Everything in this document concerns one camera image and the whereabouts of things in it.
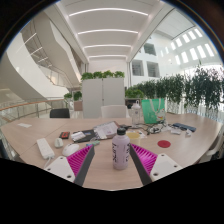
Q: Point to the small white rounded charger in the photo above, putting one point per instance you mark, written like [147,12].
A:
[58,143]

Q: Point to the white cabinet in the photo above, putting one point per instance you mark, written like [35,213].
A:
[103,95]

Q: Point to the black notebook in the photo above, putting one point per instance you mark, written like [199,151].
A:
[89,136]

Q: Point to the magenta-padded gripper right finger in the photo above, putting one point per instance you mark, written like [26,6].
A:
[165,165]

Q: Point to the flat round red coaster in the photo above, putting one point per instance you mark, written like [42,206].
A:
[164,144]

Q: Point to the green plant in brown planter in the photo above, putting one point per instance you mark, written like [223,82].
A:
[77,96]

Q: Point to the dark blue keyboard case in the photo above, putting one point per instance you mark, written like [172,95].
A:
[184,127]

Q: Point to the ceiling light strips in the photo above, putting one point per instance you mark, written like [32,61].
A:
[106,10]

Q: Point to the white card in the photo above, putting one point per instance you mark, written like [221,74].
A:
[78,136]

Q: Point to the small teal tube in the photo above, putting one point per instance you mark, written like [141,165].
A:
[93,143]

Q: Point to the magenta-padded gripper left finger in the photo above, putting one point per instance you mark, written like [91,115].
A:
[60,166]

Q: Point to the small red black box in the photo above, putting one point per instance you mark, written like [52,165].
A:
[64,135]

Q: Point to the printed paper booklet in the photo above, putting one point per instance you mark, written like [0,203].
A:
[106,129]

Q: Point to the white chair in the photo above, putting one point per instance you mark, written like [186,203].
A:
[114,111]

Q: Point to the black chair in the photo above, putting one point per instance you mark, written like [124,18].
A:
[60,113]

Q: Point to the glass railing wooden handrail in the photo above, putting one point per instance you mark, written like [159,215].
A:
[26,110]

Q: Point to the clear plastic bottle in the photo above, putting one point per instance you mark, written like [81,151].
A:
[136,115]

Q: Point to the purple drink bottle black cap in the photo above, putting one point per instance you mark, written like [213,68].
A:
[120,153]

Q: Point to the row of green plants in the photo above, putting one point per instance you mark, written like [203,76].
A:
[100,74]

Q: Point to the yellow cup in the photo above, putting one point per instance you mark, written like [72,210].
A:
[134,136]

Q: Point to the small black device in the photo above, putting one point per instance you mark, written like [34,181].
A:
[125,127]

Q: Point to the green tote bag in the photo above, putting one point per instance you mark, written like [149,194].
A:
[151,111]

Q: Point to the tall green hedge plants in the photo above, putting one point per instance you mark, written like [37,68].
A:
[173,88]

